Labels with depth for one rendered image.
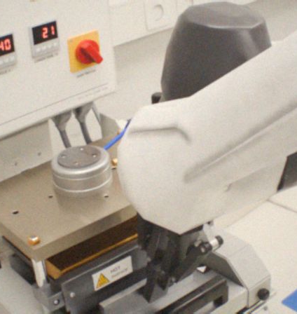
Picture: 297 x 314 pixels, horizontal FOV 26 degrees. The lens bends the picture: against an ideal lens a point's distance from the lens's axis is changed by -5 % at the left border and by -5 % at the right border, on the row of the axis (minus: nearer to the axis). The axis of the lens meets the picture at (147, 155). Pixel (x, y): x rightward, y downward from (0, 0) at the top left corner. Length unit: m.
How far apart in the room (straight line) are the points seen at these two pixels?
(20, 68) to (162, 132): 0.49
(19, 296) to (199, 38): 0.46
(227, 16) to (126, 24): 0.88
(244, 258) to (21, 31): 0.44
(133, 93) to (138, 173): 1.07
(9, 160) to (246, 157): 0.63
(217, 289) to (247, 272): 0.08
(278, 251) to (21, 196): 0.64
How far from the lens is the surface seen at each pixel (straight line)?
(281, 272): 1.28
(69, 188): 0.84
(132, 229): 0.86
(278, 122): 0.39
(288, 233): 1.39
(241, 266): 0.90
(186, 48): 0.56
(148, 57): 1.56
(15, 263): 0.95
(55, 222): 0.80
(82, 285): 0.81
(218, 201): 0.49
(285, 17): 1.97
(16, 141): 0.99
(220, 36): 0.54
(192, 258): 0.72
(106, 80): 1.02
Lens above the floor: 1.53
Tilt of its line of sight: 27 degrees down
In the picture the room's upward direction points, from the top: 5 degrees counter-clockwise
